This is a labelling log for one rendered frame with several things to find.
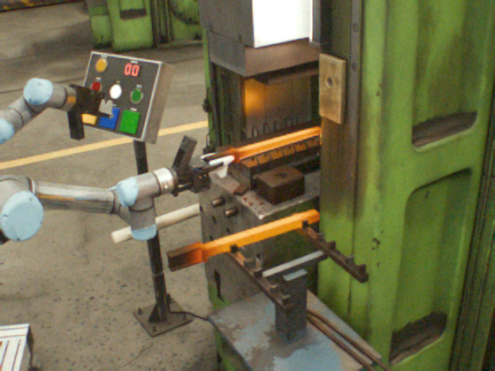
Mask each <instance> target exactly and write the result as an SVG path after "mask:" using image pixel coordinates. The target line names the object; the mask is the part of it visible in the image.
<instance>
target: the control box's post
mask: <svg viewBox="0 0 495 371"><path fill-rule="evenodd" d="M133 150H134V156H135V160H136V166H137V172H138V176H140V175H143V174H146V173H149V169H148V162H147V152H146V146H145V142H143V141H139V140H133ZM147 247H148V257H149V264H150V270H151V273H153V275H156V274H159V273H161V272H162V268H161V262H160V254H159V248H158V241H157V235H155V236H154V237H153V238H149V239H147ZM151 276H152V275H151ZM152 281H153V287H154V292H155V296H156V303H157V306H158V312H159V318H160V319H163V317H162V312H161V305H162V304H164V306H165V309H166V311H167V306H166V299H165V294H164V281H163V275H161V276H152Z"/></svg>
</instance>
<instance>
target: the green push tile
mask: <svg viewBox="0 0 495 371"><path fill-rule="evenodd" d="M140 118H141V113H138V112H133V111H130V110H124V114H123V117H122V121H121V125H120V128H119V130H120V131H121V132H125V133H131V134H132V133H134V134H136V133H137V129H138V125H139V121H140Z"/></svg>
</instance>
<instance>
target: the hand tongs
mask: <svg viewBox="0 0 495 371"><path fill-rule="evenodd" d="M310 314H312V315H314V316H315V317H317V318H318V319H319V320H321V321H322V322H325V323H326V324H327V325H329V327H330V328H331V329H333V330H335V331H337V332H338V333H339V335H341V336H342V337H344V338H345V339H346V340H347V341H348V342H349V343H350V344H351V345H354V346H355V347H356V348H357V349H358V350H359V351H360V352H363V353H364V354H365V355H366V356H367V357H368V358H371V359H372V360H373V361H374V362H375V363H376V364H378V365H379V366H380V367H381V368H382V369H383V370H385V371H393V370H391V369H390V368H389V367H388V366H386V364H384V363H382V361H380V360H379V359H378V358H376V357H374V355H372V354H371V353H370V352H368V351H366V349H364V348H363V347H362V346H361V345H359V344H358V343H357V342H355V341H354V340H353V339H352V338H351V337H350V336H348V335H347V334H346V333H345V332H343V331H342V330H341V329H339V328H338V327H336V326H335V325H334V324H333V323H331V322H330V321H328V320H327V319H326V318H324V317H323V316H321V315H320V314H318V313H317V312H315V311H313V310H311V309H309V308H308V307H307V318H308V319H309V320H310V321H311V322H312V323H313V324H315V325H316V327H317V328H318V329H319V330H321V331H322V332H323V333H324V334H326V335H327V337H328V338H329V339H332V340H333V341H334V342H335V343H337V345H338V346H339V347H340V346H341V347H342V348H343V349H344V350H345V351H346V352H347V353H349V354H351V355H352V356H353V357H354V359H355V360H358V361H359V362H360V363H362V365H363V366H364V367H366V368H367V369H368V370H369V371H377V370H376V369H375V368H373V367H372V366H371V365H370V364H369V363H367V362H366V361H365V360H364V359H362V358H361V357H360V356H359V355H357V354H356V353H355V352H353V351H352V350H351V349H350V348H348V347H347V346H346V345H345V344H343V343H342V342H341V341H340V340H338V339H337V338H336V337H335V336H333V335H332V333H331V332H329V331H328V330H327V329H325V328H324V327H323V326H322V325H321V324H319V323H317V321H316V320H315V319H314V318H313V317H312V316H311V315H310Z"/></svg>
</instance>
